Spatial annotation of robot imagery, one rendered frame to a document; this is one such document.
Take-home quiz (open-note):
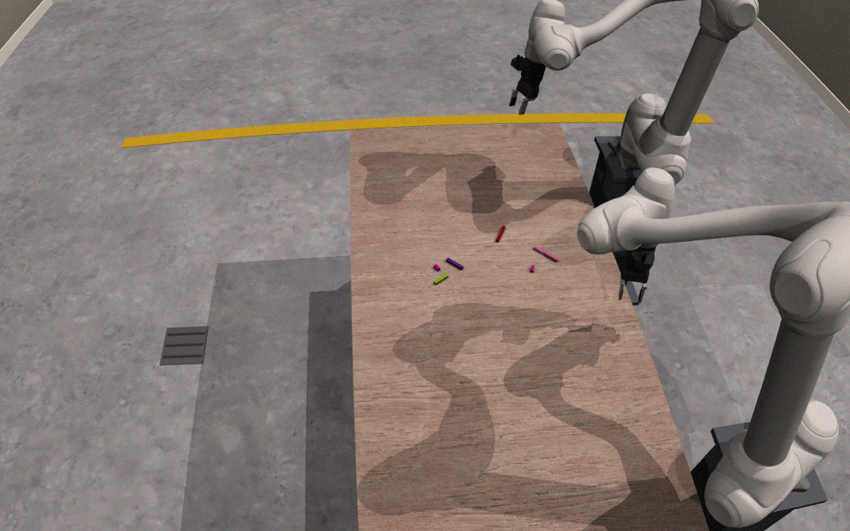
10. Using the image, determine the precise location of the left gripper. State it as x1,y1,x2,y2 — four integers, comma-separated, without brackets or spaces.
618,243,659,303

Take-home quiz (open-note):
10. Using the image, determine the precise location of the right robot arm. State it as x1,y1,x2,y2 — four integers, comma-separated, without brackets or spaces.
528,0,759,185

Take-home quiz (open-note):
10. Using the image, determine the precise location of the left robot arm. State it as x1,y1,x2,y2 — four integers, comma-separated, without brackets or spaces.
577,167,850,528

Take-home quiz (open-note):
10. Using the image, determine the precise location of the pink rod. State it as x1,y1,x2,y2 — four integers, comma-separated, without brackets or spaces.
533,246,559,262

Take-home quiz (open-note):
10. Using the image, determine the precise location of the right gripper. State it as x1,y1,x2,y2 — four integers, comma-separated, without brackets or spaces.
509,42,546,115

